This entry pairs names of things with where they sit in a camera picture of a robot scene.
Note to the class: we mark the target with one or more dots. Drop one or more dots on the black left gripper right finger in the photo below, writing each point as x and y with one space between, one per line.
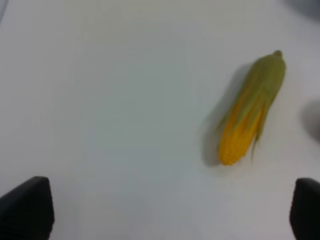
304 214

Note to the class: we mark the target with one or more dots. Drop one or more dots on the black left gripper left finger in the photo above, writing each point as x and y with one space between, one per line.
27 211

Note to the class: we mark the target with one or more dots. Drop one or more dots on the corn cob with husk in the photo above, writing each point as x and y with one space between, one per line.
243 123

